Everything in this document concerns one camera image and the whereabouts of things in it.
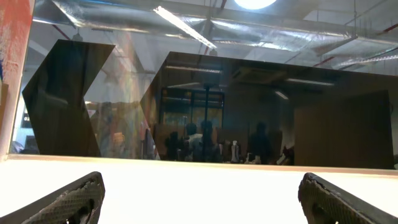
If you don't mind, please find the fluorescent ceiling light tube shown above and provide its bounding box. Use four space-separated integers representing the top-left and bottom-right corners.
153 6 217 49

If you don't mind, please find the dark glass partition panel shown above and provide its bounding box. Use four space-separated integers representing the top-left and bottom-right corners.
141 52 397 169

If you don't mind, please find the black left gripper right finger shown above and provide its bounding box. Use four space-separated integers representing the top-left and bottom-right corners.
298 172 397 224

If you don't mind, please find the silver ventilation duct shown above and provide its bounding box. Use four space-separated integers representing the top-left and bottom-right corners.
33 0 397 55

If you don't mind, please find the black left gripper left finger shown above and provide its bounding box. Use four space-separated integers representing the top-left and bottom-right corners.
1 171 105 224

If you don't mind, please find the round ceiling lamp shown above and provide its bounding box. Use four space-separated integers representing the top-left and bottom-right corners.
235 0 276 10

